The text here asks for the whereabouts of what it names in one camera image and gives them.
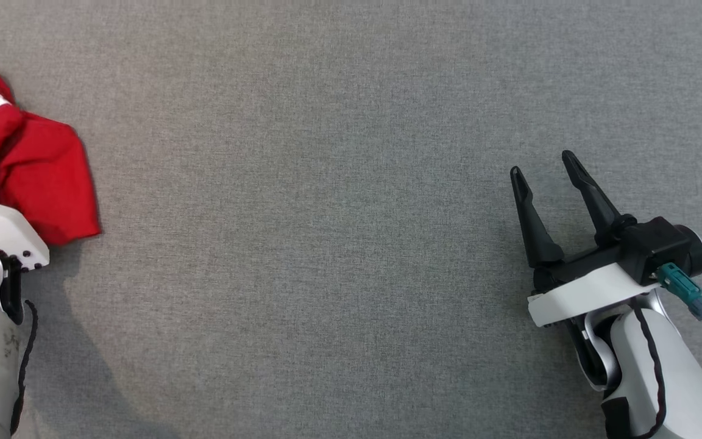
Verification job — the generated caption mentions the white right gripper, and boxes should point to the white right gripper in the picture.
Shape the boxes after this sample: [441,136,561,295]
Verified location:
[509,149,664,329]

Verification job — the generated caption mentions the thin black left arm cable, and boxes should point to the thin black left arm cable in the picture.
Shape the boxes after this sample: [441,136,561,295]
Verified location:
[9,299,40,437]

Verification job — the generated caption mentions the black camera cable teal plug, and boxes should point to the black camera cable teal plug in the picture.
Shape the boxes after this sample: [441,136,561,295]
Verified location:
[656,263,702,386]

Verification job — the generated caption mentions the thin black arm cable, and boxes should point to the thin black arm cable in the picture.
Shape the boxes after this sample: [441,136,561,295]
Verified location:
[9,299,40,437]
[630,300,668,439]

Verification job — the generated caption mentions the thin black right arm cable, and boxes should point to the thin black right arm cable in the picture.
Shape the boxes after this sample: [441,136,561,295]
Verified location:
[630,300,668,439]

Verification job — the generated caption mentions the red shorts with white stripes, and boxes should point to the red shorts with white stripes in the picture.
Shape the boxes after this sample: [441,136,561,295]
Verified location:
[0,56,102,246]

